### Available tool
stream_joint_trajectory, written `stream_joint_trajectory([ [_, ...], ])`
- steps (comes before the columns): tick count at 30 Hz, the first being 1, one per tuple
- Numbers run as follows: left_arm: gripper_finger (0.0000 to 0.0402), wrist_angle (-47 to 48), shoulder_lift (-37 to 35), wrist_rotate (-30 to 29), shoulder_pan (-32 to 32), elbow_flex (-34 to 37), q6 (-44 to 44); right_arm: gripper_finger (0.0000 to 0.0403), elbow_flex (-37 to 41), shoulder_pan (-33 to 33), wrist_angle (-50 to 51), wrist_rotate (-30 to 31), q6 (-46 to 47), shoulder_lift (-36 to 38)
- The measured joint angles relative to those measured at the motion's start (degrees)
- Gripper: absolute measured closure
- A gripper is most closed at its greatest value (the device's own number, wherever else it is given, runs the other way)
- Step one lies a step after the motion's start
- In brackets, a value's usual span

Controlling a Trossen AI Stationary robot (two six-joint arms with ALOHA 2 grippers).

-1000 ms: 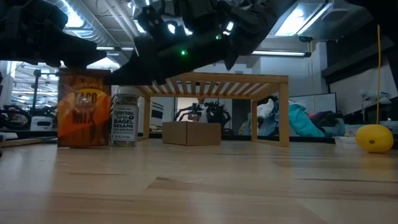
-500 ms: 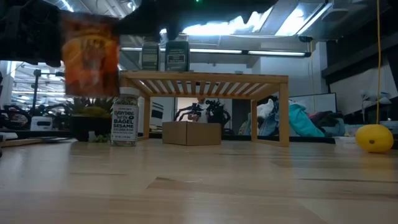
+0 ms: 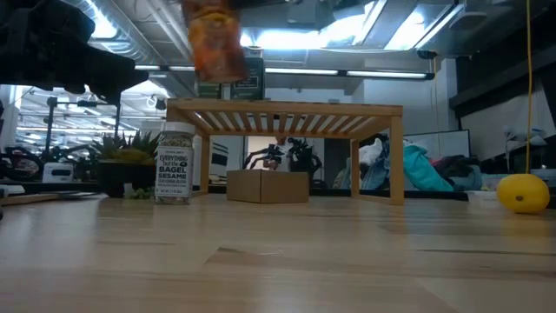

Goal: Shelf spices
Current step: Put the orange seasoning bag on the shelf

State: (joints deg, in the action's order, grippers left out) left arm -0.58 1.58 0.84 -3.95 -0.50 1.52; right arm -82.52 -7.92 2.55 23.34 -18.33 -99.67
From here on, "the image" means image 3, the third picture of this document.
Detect pile of clothes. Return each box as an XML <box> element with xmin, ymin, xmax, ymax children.
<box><xmin>334</xmin><ymin>137</ymin><xmax>483</xmax><ymax>192</ymax></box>

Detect white partition panel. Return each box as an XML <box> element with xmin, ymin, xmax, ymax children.
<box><xmin>403</xmin><ymin>129</ymin><xmax>472</xmax><ymax>160</ymax></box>

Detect white device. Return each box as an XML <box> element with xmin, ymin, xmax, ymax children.
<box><xmin>42</xmin><ymin>161</ymin><xmax>75</xmax><ymax>183</ymax></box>

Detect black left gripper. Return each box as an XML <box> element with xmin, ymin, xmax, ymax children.
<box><xmin>0</xmin><ymin>0</ymin><xmax>149</xmax><ymax>103</ymax></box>

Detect yellow cable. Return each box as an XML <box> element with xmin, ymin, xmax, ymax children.
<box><xmin>524</xmin><ymin>0</ymin><xmax>533</xmax><ymax>176</ymax></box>

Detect background robot arms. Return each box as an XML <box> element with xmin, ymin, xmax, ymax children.
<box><xmin>242</xmin><ymin>137</ymin><xmax>325</xmax><ymax>175</ymax></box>

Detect green black pepper tin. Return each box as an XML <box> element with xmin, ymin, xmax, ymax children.
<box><xmin>229</xmin><ymin>56</ymin><xmax>266</xmax><ymax>101</ymax></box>

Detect potted succulent plant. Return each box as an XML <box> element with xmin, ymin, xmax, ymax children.
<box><xmin>93</xmin><ymin>130</ymin><xmax>161</xmax><ymax>200</ymax></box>

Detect brown cardboard box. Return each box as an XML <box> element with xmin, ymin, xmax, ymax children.
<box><xmin>226</xmin><ymin>169</ymin><xmax>310</xmax><ymax>204</ymax></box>

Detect orange taco seasoning mix packet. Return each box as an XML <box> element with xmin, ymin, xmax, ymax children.
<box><xmin>182</xmin><ymin>0</ymin><xmax>248</xmax><ymax>83</ymax></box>

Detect wooden slatted shelf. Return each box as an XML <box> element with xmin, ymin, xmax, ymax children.
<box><xmin>166</xmin><ymin>97</ymin><xmax>407</xmax><ymax>206</ymax></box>

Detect bagel sesame seasoning jar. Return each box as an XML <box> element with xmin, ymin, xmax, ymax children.
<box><xmin>154</xmin><ymin>121</ymin><xmax>196</xmax><ymax>205</ymax></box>

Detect yellow lemon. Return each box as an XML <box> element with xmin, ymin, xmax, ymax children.
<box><xmin>496</xmin><ymin>173</ymin><xmax>551</xmax><ymax>215</ymax></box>

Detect ceiling tube light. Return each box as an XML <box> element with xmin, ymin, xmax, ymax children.
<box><xmin>134</xmin><ymin>64</ymin><xmax>435</xmax><ymax>82</ymax></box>

